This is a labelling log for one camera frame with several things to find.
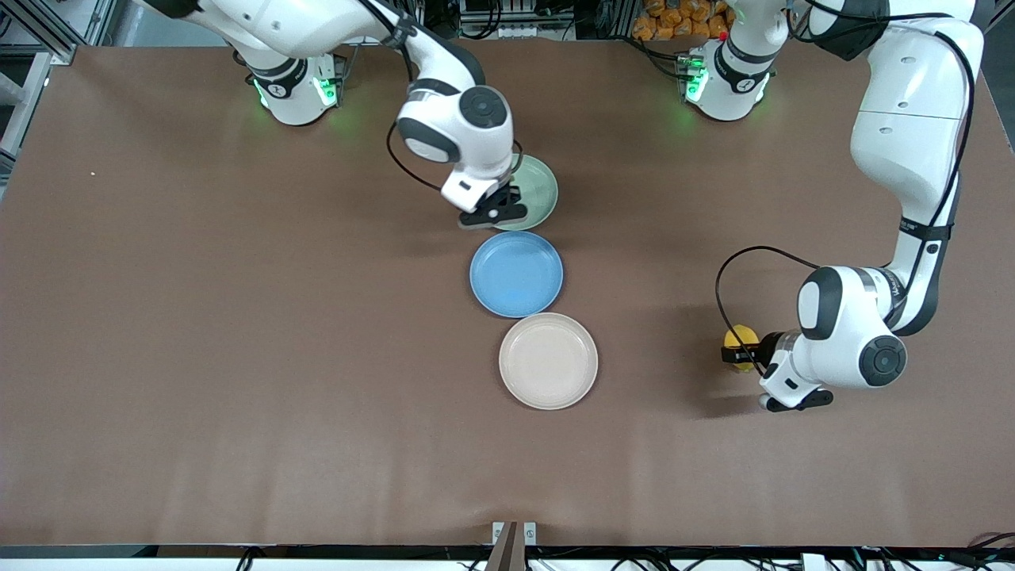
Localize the yellow lemon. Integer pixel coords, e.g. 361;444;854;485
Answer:
723;324;759;373

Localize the light green round plate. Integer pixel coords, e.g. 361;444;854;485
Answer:
490;154;559;232

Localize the blue round plate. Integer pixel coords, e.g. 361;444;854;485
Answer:
469;231;565;319

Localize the white power strip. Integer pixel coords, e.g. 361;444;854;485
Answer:
474;22;550;40

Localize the beige round plate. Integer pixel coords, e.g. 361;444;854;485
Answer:
499;312;599;411

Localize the pile of orange fruits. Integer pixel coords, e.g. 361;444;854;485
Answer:
632;0;732;42

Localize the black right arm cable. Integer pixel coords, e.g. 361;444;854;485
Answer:
386;119;445;193

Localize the metal bracket with post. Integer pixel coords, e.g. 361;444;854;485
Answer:
485;520;538;571

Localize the aluminium frame post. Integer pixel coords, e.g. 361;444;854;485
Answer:
0;49;53;185

